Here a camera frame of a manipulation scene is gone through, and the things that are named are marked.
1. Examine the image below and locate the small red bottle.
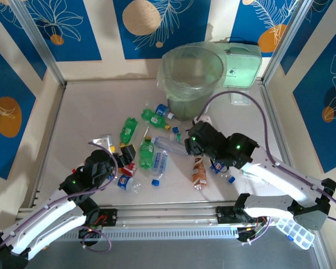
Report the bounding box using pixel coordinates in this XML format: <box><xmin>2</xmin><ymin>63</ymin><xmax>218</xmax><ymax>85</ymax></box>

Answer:
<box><xmin>120</xmin><ymin>163</ymin><xmax>137</xmax><ymax>177</ymax></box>

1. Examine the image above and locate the green bottle yellow cap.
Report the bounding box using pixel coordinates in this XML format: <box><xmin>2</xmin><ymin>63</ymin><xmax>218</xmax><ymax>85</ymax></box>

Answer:
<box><xmin>139</xmin><ymin>136</ymin><xmax>155</xmax><ymax>170</ymax></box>

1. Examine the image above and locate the clear bottle Pepsi label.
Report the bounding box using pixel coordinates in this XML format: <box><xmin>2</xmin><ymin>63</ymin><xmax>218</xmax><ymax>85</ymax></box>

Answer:
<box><xmin>209</xmin><ymin>161</ymin><xmax>236</xmax><ymax>184</ymax></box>
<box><xmin>116</xmin><ymin>174</ymin><xmax>142</xmax><ymax>194</ymax></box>

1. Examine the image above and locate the large clear plastic bottle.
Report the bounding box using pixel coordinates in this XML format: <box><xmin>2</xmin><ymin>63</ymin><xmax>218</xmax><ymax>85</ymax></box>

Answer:
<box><xmin>150</xmin><ymin>136</ymin><xmax>190</xmax><ymax>157</ymax></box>

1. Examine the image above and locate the brown drink bottle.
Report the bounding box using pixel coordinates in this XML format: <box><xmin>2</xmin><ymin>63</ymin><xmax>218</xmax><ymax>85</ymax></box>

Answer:
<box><xmin>192</xmin><ymin>156</ymin><xmax>208</xmax><ymax>191</ymax></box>

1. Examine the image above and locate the green plastic bottle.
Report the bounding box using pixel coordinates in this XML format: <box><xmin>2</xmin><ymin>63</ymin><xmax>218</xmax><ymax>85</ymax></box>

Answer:
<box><xmin>119</xmin><ymin>117</ymin><xmax>139</xmax><ymax>148</ymax></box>

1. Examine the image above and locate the clear water bottle blue label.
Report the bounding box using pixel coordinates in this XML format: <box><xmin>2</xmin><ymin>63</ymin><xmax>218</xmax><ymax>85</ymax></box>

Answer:
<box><xmin>151</xmin><ymin>150</ymin><xmax>169</xmax><ymax>187</ymax></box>

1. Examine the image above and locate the green bottle with barcode label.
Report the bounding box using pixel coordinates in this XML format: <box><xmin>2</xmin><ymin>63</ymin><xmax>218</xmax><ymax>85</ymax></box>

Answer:
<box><xmin>141</xmin><ymin>108</ymin><xmax>171</xmax><ymax>131</ymax></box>

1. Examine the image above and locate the blue label white cap bottle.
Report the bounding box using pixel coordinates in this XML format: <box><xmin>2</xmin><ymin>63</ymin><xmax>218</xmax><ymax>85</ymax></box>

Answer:
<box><xmin>155</xmin><ymin>103</ymin><xmax>176</xmax><ymax>120</ymax></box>

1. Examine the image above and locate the grey waste bin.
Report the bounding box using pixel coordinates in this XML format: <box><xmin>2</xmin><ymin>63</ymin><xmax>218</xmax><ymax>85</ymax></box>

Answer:
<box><xmin>166</xmin><ymin>44</ymin><xmax>225</xmax><ymax>123</ymax></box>

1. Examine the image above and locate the green lined trash bin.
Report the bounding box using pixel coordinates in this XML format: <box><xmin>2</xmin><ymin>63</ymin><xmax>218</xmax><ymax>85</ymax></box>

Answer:
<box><xmin>157</xmin><ymin>41</ymin><xmax>228</xmax><ymax>102</ymax></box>

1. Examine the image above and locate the small clear plastic packet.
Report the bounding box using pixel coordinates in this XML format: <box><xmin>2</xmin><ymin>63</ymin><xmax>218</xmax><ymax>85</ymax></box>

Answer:
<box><xmin>230</xmin><ymin>91</ymin><xmax>251</xmax><ymax>106</ymax></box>

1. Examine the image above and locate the mint green medicine pouch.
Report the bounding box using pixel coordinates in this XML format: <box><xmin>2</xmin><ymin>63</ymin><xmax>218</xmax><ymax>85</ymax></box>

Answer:
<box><xmin>212</xmin><ymin>41</ymin><xmax>263</xmax><ymax>87</ymax></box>

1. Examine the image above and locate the clear plastic organiser box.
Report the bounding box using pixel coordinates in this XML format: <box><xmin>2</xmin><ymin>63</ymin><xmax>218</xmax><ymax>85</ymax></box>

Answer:
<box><xmin>274</xmin><ymin>217</ymin><xmax>316</xmax><ymax>250</ymax></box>

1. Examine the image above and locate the aluminium table side rail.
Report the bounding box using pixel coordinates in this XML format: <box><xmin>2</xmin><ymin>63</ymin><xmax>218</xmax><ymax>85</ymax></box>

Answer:
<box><xmin>30</xmin><ymin>82</ymin><xmax>67</xmax><ymax>208</ymax></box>
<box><xmin>259</xmin><ymin>81</ymin><xmax>303</xmax><ymax>202</ymax></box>

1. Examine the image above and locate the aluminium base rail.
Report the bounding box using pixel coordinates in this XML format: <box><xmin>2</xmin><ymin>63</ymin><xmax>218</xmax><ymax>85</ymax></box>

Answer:
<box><xmin>15</xmin><ymin>201</ymin><xmax>321</xmax><ymax>228</ymax></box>

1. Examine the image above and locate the grey slotted cable duct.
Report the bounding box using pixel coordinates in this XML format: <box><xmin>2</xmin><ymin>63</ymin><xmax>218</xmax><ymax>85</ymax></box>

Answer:
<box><xmin>49</xmin><ymin>226</ymin><xmax>240</xmax><ymax>242</ymax></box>

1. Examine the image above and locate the aluminium frame post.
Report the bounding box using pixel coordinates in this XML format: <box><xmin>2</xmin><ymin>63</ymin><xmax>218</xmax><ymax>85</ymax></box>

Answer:
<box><xmin>263</xmin><ymin>0</ymin><xmax>316</xmax><ymax>85</ymax></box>
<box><xmin>10</xmin><ymin>0</ymin><xmax>67</xmax><ymax>86</ymax></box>

